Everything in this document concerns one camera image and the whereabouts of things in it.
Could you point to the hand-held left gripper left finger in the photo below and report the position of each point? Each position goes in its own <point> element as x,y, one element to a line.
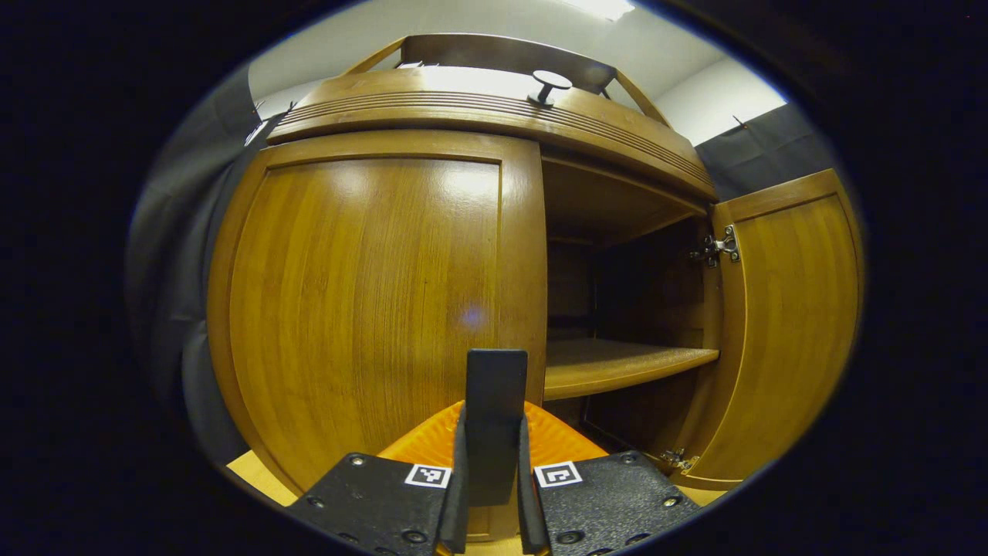
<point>454,494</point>

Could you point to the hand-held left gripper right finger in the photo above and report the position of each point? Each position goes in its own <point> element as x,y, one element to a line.
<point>529,502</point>

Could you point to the wooden shoe cabinet door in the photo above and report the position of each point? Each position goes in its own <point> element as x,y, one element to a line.
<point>795,324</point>
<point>347,309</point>

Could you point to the metal door hinge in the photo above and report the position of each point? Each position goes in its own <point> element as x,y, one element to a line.
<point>718,247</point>
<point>679,460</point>

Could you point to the wooden inner cabinet shelf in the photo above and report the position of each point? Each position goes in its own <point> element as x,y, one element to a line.
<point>610,367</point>

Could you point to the black backdrop cloth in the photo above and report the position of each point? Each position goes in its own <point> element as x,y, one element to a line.
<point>166,270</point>

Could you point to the wooden drawer with black knob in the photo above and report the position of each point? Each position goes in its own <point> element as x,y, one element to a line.
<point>463,108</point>

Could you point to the large ceiling light panel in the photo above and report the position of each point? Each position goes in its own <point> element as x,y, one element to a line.
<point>602,8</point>

